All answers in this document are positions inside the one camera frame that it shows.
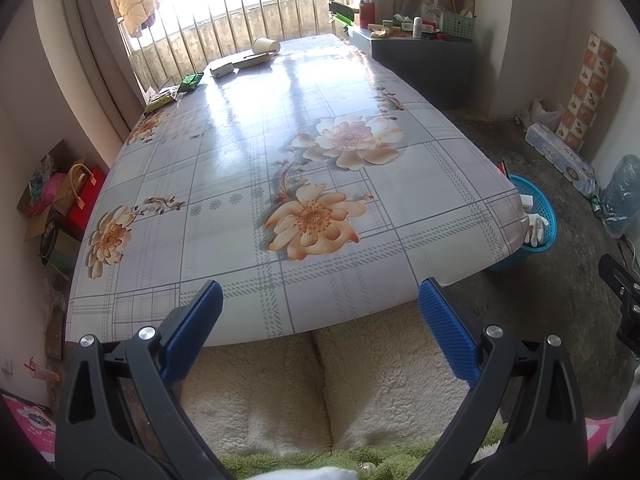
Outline white cotton gloves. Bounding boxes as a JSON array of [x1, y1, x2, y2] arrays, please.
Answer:
[[525, 213, 550, 248]]

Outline dark round tin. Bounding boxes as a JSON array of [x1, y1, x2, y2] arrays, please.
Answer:
[[39, 212, 78, 267]]

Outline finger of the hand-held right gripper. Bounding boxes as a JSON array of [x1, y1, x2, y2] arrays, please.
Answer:
[[598, 254, 640, 311]]

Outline grey cabinet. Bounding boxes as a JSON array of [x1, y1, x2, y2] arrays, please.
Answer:
[[347, 25, 476, 111]]

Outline green black case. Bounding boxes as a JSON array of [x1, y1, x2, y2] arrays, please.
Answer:
[[329, 1, 360, 28]]

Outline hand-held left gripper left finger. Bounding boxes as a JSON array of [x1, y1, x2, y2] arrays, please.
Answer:
[[54, 280, 224, 480]]

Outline person's left leg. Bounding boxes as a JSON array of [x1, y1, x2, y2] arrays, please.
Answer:
[[177, 332, 333, 453]]

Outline pink printed bag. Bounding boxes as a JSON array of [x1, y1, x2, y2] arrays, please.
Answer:
[[0, 392, 58, 466]]

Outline green fleece blanket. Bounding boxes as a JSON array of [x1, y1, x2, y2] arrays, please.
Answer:
[[220, 422, 506, 480]]

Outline blue plastic bag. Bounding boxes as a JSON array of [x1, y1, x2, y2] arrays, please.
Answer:
[[598, 154, 640, 240]]

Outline blue plastic mesh basket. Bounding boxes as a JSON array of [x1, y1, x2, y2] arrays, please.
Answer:
[[484, 174, 557, 273]]

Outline toilet paper multipack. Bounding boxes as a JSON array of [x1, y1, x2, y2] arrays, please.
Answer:
[[525, 122, 598, 198]]

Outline metal window railing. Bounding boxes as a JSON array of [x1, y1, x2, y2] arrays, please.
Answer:
[[117, 0, 351, 96]]

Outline green yellow packet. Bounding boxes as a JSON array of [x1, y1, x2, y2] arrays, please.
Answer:
[[144, 87, 181, 113]]

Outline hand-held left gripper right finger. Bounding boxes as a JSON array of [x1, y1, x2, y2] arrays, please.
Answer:
[[415, 277, 587, 480]]

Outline open cardboard box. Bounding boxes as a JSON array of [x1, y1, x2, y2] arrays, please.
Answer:
[[16, 139, 76, 243]]

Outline green plastic storage basket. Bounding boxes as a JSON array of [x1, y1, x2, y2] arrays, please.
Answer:
[[439, 10, 477, 43]]

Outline floral tablecloth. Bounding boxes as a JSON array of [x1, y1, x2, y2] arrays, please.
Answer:
[[65, 32, 531, 348]]

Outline crumpled white plastic bag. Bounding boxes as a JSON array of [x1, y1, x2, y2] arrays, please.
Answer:
[[517, 97, 563, 131]]

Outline red gift bag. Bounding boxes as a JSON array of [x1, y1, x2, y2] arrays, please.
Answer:
[[66, 162, 109, 228]]

